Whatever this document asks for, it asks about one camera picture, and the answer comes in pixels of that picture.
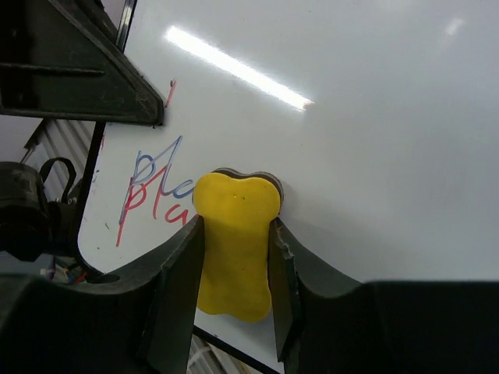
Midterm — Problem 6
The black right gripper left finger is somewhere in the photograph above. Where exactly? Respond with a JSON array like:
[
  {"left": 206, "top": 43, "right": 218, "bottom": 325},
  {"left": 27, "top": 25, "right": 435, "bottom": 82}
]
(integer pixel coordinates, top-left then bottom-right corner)
[{"left": 1, "top": 217, "right": 204, "bottom": 373}]

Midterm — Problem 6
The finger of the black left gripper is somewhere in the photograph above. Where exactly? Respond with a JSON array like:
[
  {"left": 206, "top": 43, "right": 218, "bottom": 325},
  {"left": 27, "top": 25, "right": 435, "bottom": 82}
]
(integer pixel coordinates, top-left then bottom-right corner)
[{"left": 1, "top": 1, "right": 164, "bottom": 126}]

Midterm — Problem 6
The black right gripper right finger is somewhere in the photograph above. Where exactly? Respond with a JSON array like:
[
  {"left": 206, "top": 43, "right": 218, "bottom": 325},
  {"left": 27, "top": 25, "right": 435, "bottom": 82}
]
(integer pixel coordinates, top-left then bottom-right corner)
[{"left": 267, "top": 219, "right": 498, "bottom": 373}]

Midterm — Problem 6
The yellow bone-shaped eraser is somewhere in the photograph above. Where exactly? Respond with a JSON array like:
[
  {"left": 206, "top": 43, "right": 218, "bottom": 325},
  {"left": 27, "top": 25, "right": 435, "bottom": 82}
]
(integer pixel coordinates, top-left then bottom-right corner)
[{"left": 193, "top": 168, "right": 284, "bottom": 323}]

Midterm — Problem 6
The whiteboard with black frame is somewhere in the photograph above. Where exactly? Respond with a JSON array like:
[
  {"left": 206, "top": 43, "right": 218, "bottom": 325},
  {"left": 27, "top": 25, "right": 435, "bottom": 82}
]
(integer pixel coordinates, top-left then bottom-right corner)
[{"left": 76, "top": 0, "right": 499, "bottom": 374}]

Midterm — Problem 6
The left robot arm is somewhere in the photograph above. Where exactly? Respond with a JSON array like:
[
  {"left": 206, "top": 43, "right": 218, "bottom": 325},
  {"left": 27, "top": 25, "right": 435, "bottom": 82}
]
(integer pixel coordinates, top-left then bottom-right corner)
[{"left": 1, "top": 1, "right": 164, "bottom": 262}]

